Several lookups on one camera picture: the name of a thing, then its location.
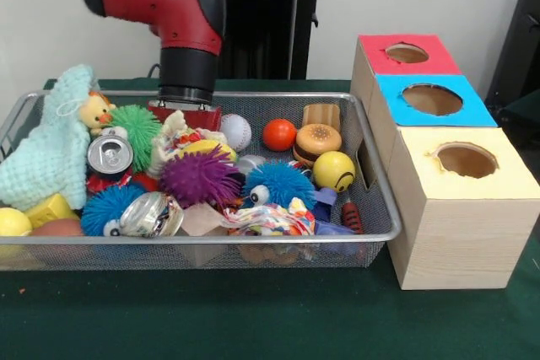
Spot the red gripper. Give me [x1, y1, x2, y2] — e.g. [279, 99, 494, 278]
[147, 100, 223, 132]

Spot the cream waffle cloth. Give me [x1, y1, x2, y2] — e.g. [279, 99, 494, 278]
[149, 110, 231, 178]

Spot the mint waffle cloth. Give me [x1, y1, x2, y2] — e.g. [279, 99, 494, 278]
[0, 63, 97, 212]

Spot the silver mesh bin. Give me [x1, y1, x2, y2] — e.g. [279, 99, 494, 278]
[0, 89, 404, 272]

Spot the wooden box with three holes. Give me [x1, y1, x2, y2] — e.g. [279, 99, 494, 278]
[349, 34, 540, 292]

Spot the white toy baseball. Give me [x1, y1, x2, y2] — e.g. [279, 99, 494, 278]
[219, 114, 253, 153]

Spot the purple spiky ball toy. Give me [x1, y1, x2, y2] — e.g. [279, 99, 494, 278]
[159, 144, 244, 209]

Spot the green spiky ball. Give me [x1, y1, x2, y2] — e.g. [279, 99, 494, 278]
[103, 105, 164, 171]

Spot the red toy tomato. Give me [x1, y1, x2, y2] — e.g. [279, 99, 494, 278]
[262, 118, 299, 152]

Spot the black drink can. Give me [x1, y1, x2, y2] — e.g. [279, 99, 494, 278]
[86, 134, 135, 176]

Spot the silver drink can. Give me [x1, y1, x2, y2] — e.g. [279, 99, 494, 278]
[120, 191, 185, 239]

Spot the toy burger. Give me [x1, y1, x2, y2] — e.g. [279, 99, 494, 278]
[292, 123, 343, 168]

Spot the blue spiky ball with eyes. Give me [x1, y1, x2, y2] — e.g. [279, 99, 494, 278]
[80, 185, 147, 238]

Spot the yellow plastic ball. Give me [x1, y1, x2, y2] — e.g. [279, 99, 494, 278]
[312, 151, 357, 193]

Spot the dark green table cloth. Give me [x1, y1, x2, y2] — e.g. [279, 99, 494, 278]
[0, 77, 540, 360]
[501, 89, 540, 125]

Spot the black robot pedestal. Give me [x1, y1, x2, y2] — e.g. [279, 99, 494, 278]
[162, 0, 341, 80]

